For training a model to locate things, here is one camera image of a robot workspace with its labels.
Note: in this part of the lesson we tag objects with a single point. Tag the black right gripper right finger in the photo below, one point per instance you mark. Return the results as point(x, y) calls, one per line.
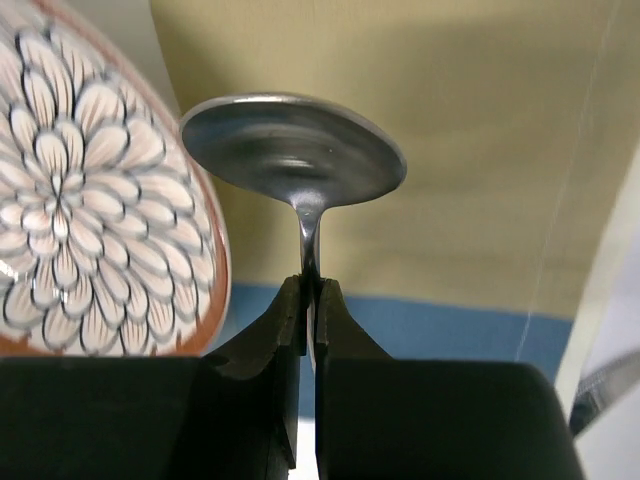
point(378, 417)

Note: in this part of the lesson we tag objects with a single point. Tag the silver table knife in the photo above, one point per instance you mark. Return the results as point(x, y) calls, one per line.
point(601, 389)

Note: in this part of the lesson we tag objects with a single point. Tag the silver spoon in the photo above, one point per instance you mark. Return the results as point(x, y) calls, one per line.
point(311, 154)

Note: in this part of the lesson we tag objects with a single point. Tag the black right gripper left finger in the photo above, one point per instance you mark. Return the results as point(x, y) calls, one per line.
point(230, 414)

